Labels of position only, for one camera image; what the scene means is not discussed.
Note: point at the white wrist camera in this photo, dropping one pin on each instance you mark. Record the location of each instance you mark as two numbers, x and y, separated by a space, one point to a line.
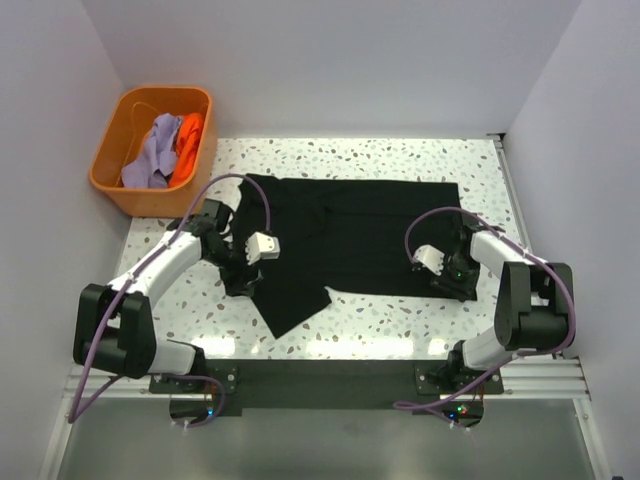
429 258
261 246

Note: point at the orange plastic basket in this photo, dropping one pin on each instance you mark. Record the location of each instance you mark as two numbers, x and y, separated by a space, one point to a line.
129 126

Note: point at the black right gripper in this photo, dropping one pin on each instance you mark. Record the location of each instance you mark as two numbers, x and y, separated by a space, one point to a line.
460 291

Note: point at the black t shirt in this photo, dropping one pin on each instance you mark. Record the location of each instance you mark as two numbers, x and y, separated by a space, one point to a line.
350 236

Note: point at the orange t shirt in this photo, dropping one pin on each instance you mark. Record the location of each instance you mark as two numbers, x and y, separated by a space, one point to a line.
186 148

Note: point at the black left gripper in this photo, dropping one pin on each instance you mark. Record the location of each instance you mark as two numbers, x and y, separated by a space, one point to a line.
235 284

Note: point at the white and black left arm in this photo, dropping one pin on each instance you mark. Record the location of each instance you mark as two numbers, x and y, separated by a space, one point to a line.
115 328

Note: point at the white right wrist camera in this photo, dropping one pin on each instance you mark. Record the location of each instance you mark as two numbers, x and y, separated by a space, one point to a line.
429 258

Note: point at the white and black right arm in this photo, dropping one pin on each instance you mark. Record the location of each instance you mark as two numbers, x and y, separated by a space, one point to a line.
532 311

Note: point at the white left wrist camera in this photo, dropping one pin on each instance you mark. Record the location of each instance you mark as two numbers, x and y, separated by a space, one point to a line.
261 246

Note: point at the lavender t shirt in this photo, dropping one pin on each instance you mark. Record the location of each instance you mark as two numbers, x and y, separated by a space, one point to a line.
155 163

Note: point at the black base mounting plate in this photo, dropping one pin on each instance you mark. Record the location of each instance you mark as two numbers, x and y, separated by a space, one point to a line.
231 387

